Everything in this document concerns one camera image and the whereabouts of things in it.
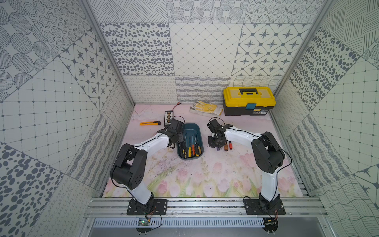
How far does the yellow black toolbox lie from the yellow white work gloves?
0.10 meters

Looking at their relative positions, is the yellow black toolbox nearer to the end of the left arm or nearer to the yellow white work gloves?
the yellow white work gloves

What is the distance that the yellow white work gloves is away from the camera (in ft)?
3.82

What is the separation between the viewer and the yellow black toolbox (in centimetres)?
103
